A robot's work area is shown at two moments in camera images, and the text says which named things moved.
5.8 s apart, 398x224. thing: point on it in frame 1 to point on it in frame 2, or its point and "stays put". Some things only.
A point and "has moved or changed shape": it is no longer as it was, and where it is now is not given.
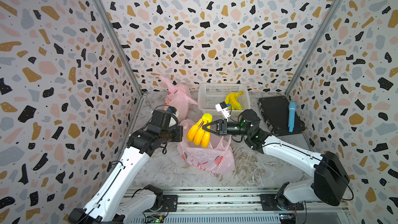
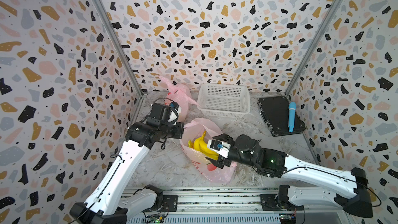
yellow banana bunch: (200, 136) to (200, 143)
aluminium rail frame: (239, 205) stays put
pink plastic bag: (178, 98) stays put
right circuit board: (287, 218) stays put
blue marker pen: (292, 116) stays put
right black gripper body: (225, 128) to (233, 156)
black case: (275, 110) stays put
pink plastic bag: (218, 157) has moved or changed shape
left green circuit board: (155, 219) stays put
